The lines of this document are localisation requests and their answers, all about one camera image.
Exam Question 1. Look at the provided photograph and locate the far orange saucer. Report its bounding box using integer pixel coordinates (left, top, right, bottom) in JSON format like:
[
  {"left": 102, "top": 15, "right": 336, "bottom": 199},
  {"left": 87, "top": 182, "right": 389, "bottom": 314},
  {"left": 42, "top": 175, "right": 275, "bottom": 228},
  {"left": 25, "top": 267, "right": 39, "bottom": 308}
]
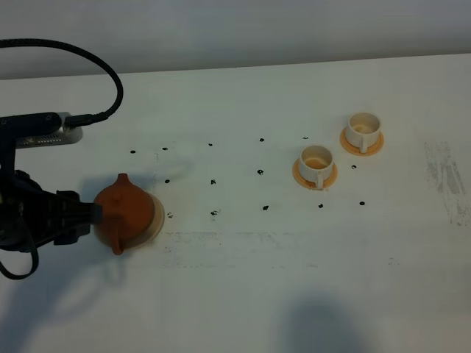
[{"left": 339, "top": 129, "right": 384, "bottom": 157}]

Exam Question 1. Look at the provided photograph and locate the beige round teapot coaster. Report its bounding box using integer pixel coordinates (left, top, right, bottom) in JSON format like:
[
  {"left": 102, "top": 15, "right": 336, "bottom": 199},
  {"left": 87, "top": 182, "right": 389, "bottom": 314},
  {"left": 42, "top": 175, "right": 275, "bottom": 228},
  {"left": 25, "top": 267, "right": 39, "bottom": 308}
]
[{"left": 94, "top": 193, "right": 164, "bottom": 255}]

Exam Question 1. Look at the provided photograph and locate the brown clay teapot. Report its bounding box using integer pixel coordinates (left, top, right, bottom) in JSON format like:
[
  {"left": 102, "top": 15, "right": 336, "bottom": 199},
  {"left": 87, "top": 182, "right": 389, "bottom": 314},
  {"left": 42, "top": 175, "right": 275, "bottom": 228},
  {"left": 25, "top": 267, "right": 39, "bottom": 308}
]
[{"left": 94, "top": 173, "right": 155, "bottom": 255}]

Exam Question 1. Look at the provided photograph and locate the far white teacup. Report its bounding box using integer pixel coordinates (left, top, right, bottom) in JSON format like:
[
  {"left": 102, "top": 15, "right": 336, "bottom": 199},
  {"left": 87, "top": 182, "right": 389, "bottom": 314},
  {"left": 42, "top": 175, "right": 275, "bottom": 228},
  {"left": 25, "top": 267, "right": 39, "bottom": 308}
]
[{"left": 345, "top": 113, "right": 381, "bottom": 154}]

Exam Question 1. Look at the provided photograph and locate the orange saucer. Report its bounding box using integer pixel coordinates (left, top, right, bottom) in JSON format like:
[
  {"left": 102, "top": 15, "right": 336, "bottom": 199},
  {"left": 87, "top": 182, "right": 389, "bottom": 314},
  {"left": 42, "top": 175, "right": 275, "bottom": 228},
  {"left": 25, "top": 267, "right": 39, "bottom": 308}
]
[
  {"left": 339, "top": 129, "right": 384, "bottom": 157},
  {"left": 291, "top": 159, "right": 338, "bottom": 190}
]

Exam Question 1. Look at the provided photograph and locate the near orange saucer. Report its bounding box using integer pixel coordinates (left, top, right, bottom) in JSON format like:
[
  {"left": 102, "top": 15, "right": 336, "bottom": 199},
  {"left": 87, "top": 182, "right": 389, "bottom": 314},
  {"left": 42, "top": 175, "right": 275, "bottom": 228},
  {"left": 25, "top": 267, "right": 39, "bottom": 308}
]
[{"left": 291, "top": 159, "right": 338, "bottom": 190}]

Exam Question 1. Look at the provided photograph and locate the white teacup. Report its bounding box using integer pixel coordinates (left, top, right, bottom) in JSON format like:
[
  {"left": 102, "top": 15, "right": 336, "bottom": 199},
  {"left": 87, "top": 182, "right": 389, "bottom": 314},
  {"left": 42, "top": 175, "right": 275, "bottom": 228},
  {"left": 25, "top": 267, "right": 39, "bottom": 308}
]
[
  {"left": 298, "top": 144, "right": 334, "bottom": 190},
  {"left": 345, "top": 113, "right": 381, "bottom": 154}
]

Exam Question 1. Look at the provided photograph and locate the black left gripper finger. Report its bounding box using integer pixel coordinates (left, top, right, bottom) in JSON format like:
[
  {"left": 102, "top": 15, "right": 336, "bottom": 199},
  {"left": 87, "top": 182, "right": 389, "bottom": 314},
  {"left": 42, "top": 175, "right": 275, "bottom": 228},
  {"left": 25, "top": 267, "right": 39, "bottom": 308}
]
[{"left": 54, "top": 190, "right": 102, "bottom": 246}]

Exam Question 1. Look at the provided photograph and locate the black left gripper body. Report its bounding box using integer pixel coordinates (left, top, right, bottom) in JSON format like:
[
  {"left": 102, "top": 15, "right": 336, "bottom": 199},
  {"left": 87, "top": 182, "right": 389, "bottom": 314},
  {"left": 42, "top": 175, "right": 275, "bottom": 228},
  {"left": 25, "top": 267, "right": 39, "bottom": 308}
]
[{"left": 1, "top": 115, "right": 55, "bottom": 251}]

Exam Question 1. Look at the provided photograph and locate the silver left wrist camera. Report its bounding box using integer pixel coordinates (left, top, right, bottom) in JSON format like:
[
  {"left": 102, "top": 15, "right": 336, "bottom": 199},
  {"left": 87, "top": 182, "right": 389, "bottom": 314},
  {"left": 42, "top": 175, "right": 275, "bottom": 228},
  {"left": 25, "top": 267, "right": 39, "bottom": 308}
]
[{"left": 14, "top": 112, "right": 83, "bottom": 149}]

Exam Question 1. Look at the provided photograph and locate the black braided camera cable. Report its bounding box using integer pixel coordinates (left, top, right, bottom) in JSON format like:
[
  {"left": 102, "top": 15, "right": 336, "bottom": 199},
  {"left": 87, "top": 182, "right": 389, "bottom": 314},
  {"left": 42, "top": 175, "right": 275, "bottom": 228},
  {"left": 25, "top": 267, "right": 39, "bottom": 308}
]
[{"left": 0, "top": 38, "right": 124, "bottom": 281}]

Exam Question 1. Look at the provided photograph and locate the near white teacup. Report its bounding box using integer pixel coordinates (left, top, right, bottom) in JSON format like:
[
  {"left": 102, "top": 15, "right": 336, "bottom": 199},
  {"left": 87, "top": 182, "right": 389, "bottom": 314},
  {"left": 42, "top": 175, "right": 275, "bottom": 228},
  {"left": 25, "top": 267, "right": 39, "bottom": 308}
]
[{"left": 298, "top": 144, "right": 334, "bottom": 190}]

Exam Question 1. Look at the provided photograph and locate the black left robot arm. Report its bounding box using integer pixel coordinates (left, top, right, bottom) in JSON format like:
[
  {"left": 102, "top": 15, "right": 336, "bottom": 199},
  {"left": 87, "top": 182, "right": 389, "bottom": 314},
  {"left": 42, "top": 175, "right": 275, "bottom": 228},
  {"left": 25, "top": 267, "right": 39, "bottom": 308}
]
[{"left": 1, "top": 113, "right": 103, "bottom": 252}]

